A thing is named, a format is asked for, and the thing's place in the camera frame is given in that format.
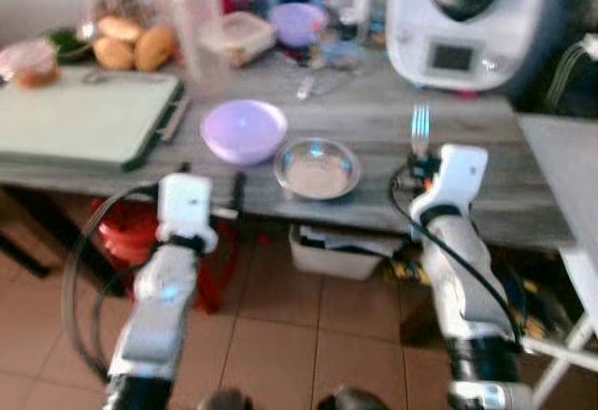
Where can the silver metal fork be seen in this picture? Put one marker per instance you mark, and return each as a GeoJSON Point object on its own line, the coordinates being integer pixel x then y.
{"type": "Point", "coordinates": [420, 128]}

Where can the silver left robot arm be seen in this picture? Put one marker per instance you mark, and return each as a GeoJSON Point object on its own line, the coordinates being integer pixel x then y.
{"type": "Point", "coordinates": [159, 298]}

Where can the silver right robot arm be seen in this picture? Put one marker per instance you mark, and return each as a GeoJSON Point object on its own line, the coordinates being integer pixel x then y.
{"type": "Point", "coordinates": [472, 298]}

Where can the large purple plastic bowl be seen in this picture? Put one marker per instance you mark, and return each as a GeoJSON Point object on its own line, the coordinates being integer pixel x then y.
{"type": "Point", "coordinates": [243, 130]}

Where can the shallow steel bowl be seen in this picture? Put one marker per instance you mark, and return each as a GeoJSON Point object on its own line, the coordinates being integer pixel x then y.
{"type": "Point", "coordinates": [318, 172]}

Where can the red plastic stool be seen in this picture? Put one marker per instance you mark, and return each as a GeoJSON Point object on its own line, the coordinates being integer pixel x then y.
{"type": "Point", "coordinates": [126, 233]}

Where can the white storage box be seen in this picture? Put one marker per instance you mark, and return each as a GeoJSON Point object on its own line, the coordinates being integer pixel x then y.
{"type": "Point", "coordinates": [341, 256]}

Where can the small silver utensil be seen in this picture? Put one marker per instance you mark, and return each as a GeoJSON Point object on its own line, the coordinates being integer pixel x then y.
{"type": "Point", "coordinates": [306, 87]}

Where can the white side table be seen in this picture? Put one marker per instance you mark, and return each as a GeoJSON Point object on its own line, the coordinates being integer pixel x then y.
{"type": "Point", "coordinates": [565, 176]}

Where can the white kitchen food processor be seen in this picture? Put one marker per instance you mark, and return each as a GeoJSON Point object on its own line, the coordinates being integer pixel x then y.
{"type": "Point", "coordinates": [458, 27]}

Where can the clear lidded food container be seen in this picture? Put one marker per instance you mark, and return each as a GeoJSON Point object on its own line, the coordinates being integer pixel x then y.
{"type": "Point", "coordinates": [248, 36]}

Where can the brown bread roll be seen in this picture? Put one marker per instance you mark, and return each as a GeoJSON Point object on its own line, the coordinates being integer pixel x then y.
{"type": "Point", "coordinates": [157, 48]}
{"type": "Point", "coordinates": [120, 28]}
{"type": "Point", "coordinates": [113, 53]}

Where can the clear bottle with orange cap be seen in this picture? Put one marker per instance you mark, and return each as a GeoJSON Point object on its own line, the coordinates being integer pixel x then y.
{"type": "Point", "coordinates": [201, 27]}

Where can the pale green cutting board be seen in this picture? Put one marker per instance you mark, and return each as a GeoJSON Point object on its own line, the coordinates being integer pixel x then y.
{"type": "Point", "coordinates": [79, 116]}

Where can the small purple bowl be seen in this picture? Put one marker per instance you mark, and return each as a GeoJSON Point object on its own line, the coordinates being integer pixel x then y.
{"type": "Point", "coordinates": [297, 23]}

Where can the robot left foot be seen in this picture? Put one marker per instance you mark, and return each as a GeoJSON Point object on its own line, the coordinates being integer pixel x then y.
{"type": "Point", "coordinates": [226, 401]}

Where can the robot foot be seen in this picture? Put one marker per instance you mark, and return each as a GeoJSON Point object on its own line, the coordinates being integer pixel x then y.
{"type": "Point", "coordinates": [226, 401]}
{"type": "Point", "coordinates": [353, 399]}

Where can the green leafy vegetable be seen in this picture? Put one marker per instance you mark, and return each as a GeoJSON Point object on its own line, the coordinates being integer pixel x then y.
{"type": "Point", "coordinates": [70, 44]}

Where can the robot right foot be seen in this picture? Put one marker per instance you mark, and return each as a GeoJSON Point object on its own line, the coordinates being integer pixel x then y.
{"type": "Point", "coordinates": [353, 399]}

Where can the clear tub with orange food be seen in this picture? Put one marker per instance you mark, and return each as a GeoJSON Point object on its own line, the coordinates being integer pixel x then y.
{"type": "Point", "coordinates": [30, 63]}

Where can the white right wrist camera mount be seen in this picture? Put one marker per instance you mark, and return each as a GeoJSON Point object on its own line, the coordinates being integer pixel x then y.
{"type": "Point", "coordinates": [458, 176]}

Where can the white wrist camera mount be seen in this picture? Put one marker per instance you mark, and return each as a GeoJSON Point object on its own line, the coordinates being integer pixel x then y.
{"type": "Point", "coordinates": [458, 176]}
{"type": "Point", "coordinates": [185, 203]}

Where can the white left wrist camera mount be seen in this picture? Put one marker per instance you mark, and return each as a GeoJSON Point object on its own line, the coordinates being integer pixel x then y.
{"type": "Point", "coordinates": [185, 203]}

